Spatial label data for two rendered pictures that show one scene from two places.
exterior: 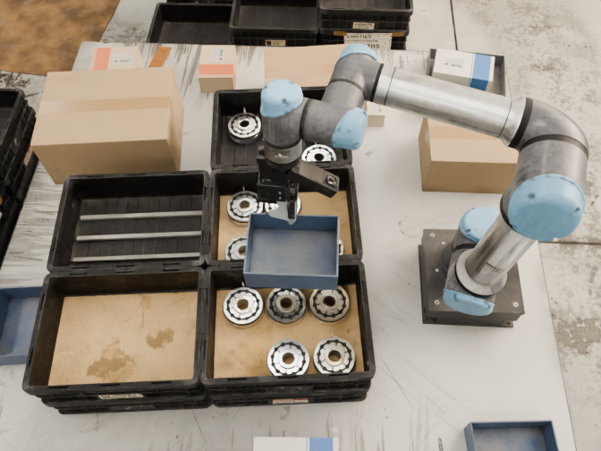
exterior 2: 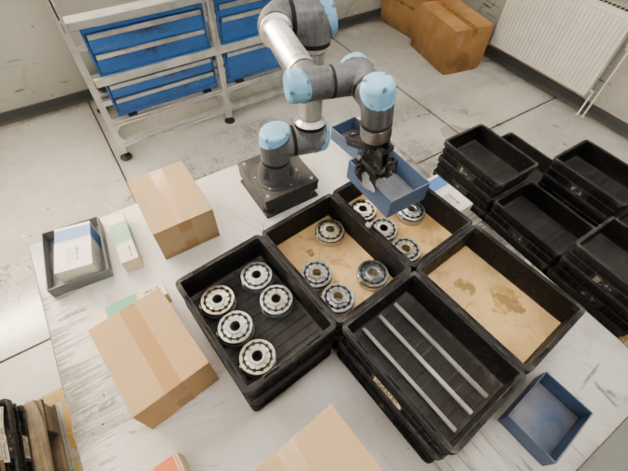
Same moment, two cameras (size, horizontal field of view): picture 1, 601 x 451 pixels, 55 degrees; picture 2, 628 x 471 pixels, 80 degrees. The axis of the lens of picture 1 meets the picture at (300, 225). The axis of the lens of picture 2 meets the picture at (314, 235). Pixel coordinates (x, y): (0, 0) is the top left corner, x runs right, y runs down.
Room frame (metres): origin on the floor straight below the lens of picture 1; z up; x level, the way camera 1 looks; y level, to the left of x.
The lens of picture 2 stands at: (1.29, 0.53, 1.90)
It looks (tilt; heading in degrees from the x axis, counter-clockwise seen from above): 53 degrees down; 231
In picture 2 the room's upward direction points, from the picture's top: 2 degrees clockwise
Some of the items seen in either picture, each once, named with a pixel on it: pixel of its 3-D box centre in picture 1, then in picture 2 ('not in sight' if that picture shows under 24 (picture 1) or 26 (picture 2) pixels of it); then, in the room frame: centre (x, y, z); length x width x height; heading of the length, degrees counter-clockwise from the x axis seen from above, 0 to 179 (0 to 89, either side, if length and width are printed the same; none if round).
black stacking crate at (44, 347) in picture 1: (124, 335); (490, 298); (0.51, 0.44, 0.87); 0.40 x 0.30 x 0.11; 91
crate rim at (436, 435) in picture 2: (132, 220); (430, 350); (0.81, 0.45, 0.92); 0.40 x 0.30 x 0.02; 91
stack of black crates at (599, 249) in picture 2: not in sight; (603, 286); (-0.36, 0.67, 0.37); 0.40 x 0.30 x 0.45; 86
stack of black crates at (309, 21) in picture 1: (277, 36); not in sight; (2.21, 0.09, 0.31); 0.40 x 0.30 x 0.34; 86
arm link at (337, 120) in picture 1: (336, 118); (353, 78); (0.71, -0.07, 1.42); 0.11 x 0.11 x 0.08; 71
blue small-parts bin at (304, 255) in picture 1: (292, 251); (386, 179); (0.61, 0.02, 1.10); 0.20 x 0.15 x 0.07; 86
